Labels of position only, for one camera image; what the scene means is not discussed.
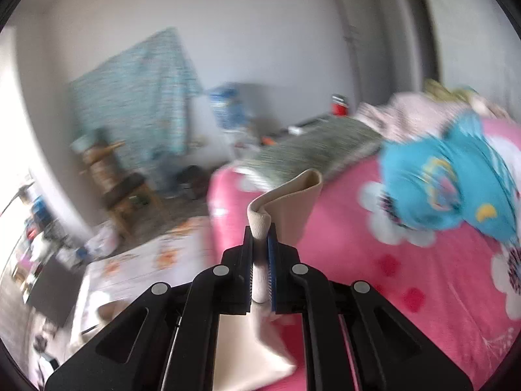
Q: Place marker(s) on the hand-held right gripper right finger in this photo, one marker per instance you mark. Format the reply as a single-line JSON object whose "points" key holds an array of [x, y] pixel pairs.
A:
{"points": [[272, 277]]}

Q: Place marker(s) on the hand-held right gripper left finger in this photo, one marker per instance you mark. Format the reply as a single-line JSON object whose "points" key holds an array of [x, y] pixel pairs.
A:
{"points": [[244, 269]]}

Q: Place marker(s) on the beige zip jacket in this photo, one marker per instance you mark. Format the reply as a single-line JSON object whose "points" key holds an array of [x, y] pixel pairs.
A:
{"points": [[285, 203]]}

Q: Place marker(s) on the pink floral blanket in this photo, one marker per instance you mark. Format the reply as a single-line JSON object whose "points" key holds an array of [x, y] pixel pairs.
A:
{"points": [[366, 260]]}

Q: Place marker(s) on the grey patterned pillow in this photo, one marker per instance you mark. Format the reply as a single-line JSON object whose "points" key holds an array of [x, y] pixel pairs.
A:
{"points": [[309, 146]]}

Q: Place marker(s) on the wooden chair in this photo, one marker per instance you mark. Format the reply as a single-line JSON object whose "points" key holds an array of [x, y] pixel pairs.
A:
{"points": [[122, 187]]}

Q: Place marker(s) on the blue water jug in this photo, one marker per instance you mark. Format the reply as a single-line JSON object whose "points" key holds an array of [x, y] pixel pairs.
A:
{"points": [[226, 106]]}

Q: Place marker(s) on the red container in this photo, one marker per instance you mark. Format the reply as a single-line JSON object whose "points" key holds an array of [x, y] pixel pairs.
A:
{"points": [[340, 106]]}

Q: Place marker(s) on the dark grey board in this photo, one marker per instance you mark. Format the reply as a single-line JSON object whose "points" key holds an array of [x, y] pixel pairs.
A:
{"points": [[55, 293]]}

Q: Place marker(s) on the blue printed cloth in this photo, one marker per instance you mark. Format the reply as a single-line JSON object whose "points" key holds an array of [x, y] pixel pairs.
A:
{"points": [[439, 179]]}

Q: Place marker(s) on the teal floral hanging cloth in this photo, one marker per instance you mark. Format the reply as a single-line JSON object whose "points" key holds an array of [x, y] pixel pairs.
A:
{"points": [[138, 102]]}

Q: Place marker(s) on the cluttered storage rack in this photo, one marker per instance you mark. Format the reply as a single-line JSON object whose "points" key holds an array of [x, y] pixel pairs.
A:
{"points": [[36, 236]]}

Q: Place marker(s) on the pale pink cloth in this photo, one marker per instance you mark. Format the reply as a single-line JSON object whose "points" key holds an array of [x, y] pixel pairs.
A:
{"points": [[407, 114]]}

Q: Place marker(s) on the yellow green cloth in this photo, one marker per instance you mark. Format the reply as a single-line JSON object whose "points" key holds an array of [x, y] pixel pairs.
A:
{"points": [[447, 89]]}

